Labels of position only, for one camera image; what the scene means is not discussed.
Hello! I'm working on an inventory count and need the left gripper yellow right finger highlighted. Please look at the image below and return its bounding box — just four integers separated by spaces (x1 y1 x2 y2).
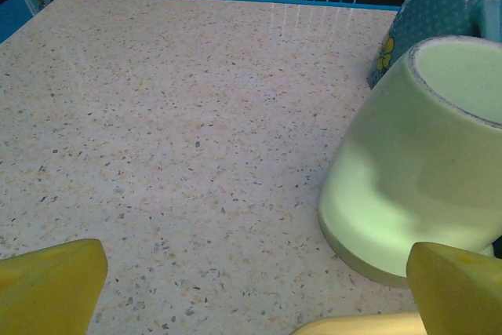
406 242 502 335

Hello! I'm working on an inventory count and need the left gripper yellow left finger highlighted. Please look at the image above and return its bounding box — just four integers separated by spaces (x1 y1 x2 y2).
0 238 108 335

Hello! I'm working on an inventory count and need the light green mug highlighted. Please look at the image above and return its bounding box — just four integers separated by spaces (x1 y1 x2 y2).
316 35 502 289

